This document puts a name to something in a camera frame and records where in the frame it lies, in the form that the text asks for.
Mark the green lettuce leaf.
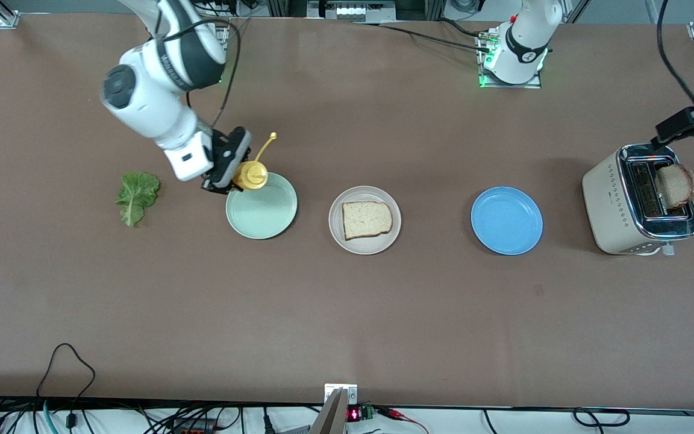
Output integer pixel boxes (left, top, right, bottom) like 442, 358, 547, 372
115, 172, 161, 228

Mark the brown toast bread slice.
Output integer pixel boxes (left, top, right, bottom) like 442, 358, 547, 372
654, 163, 694, 210
342, 201, 394, 241

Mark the blue plate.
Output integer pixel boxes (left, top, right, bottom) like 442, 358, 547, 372
470, 186, 544, 256

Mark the orange black power strip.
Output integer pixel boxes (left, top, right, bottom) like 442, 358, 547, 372
166, 421, 218, 434

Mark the green plate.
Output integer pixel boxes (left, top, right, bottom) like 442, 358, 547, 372
225, 172, 298, 241

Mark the black coiled floor cable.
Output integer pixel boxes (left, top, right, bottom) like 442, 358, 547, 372
483, 408, 631, 434

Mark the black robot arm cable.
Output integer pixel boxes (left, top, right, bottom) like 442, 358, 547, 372
657, 0, 694, 112
163, 18, 243, 130

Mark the black looped cable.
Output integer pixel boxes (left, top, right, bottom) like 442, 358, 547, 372
37, 343, 96, 434

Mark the beige chrome toaster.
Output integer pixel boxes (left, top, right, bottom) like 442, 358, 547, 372
582, 143, 694, 257

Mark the black cable across table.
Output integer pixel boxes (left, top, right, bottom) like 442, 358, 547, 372
347, 21, 495, 54

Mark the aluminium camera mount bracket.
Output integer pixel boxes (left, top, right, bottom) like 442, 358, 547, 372
309, 383, 358, 434

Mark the yellow squeeze bottle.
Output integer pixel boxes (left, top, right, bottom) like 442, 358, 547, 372
231, 132, 278, 192

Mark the red black clip lead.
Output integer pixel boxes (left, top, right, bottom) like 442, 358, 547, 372
377, 406, 431, 434

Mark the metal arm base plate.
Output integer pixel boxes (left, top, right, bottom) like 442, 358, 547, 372
477, 30, 543, 90

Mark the beige plate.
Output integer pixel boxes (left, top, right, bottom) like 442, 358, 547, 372
328, 186, 402, 256

